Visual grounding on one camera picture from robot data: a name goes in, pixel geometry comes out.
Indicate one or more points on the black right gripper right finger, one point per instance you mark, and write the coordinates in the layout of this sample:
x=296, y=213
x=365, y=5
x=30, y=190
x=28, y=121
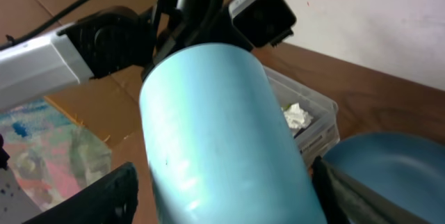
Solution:
x=345, y=200

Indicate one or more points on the white tissue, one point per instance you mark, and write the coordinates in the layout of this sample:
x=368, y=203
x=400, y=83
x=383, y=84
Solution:
x=296, y=117

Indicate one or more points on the clear plastic waste bin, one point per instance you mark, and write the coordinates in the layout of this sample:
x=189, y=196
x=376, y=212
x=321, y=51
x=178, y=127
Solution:
x=314, y=127

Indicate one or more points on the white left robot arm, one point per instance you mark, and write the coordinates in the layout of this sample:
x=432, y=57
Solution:
x=49, y=59

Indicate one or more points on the light blue plastic cup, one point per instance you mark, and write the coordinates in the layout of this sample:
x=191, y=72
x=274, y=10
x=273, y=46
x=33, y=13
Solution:
x=218, y=146

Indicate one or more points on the colourful painted sheet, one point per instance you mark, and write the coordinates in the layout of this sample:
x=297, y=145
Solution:
x=51, y=159

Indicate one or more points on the dark blue plate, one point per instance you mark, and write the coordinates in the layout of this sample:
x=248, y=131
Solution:
x=407, y=170

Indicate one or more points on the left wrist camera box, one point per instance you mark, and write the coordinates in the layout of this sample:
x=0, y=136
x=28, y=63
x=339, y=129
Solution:
x=262, y=22

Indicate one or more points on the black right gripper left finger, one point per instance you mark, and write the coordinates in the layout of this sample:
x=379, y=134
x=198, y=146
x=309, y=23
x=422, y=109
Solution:
x=112, y=199

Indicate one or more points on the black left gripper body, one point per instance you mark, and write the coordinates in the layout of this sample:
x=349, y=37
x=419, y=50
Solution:
x=178, y=24

